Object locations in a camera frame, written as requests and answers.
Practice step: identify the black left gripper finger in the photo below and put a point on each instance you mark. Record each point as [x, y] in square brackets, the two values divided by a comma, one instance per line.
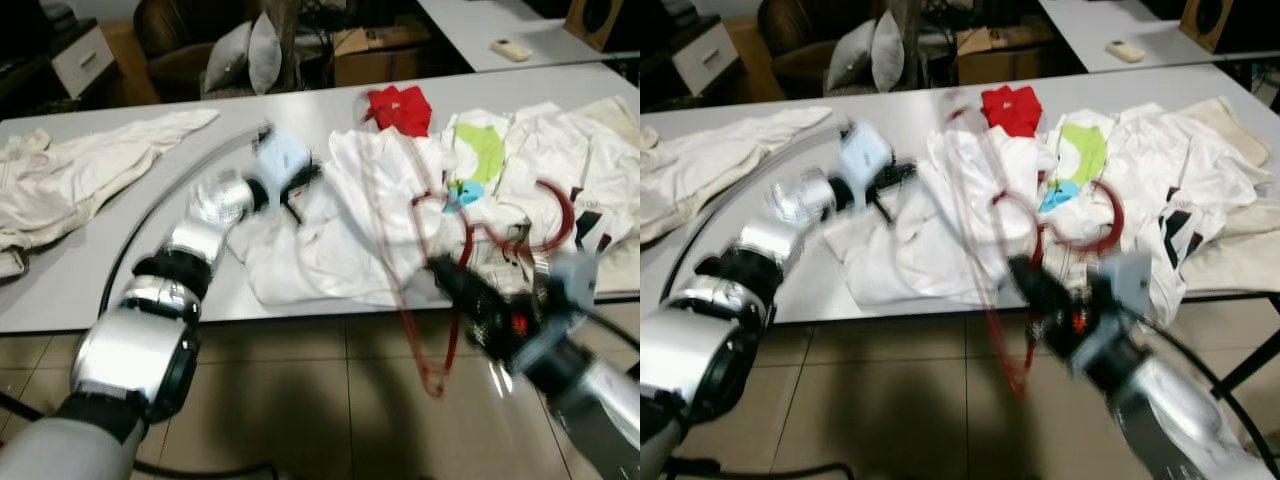
[314, 173]
[881, 210]
[292, 210]
[905, 171]

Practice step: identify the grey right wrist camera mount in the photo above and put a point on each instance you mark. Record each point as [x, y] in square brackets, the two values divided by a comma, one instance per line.
[1125, 290]
[575, 285]

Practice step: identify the beige cloth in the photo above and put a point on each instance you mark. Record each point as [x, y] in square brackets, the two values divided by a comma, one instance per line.
[1235, 260]
[622, 262]

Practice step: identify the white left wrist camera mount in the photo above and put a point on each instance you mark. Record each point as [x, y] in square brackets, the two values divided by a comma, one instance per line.
[865, 155]
[282, 160]

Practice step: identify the plain white T-shirt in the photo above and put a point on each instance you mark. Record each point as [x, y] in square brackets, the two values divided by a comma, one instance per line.
[930, 250]
[330, 250]

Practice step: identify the grey pillow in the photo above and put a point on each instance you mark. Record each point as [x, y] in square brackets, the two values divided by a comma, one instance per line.
[227, 60]
[888, 52]
[265, 55]
[850, 58]

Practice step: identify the white remote control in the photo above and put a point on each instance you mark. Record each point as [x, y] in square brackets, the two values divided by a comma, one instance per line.
[511, 50]
[1125, 52]

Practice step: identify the white drawer cabinet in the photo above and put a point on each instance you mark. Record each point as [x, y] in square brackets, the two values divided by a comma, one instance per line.
[85, 62]
[707, 58]

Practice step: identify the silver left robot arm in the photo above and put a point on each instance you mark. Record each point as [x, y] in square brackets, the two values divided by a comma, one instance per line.
[140, 340]
[720, 340]

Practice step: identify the white side table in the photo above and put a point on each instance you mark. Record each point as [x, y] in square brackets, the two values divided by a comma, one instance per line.
[1090, 22]
[470, 25]

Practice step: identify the black table leg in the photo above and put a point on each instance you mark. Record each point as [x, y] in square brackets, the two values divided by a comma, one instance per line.
[1252, 383]

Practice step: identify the cream garment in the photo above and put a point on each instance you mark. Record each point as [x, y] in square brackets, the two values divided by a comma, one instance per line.
[700, 160]
[70, 180]

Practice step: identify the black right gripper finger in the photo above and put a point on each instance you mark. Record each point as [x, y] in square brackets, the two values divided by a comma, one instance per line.
[460, 275]
[1027, 286]
[1035, 273]
[452, 287]

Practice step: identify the small red cloth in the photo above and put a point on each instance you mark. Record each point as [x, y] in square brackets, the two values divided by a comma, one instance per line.
[1012, 108]
[400, 108]

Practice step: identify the brown armchair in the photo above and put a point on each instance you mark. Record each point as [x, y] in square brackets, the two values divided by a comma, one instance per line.
[795, 45]
[175, 45]

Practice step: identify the white T-shirt green print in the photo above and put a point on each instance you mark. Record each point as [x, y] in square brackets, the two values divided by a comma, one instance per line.
[1085, 150]
[485, 150]

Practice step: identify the white shirt black print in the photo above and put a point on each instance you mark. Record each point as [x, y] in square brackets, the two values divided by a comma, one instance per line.
[1170, 160]
[570, 150]

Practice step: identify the wooden speaker box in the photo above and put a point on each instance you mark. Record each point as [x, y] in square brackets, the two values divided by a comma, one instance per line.
[597, 22]
[1207, 22]

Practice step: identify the brown cardboard box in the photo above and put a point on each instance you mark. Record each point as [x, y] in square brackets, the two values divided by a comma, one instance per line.
[375, 58]
[1000, 58]

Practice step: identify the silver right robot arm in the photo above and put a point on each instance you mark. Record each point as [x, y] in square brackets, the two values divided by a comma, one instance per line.
[1180, 420]
[600, 410]

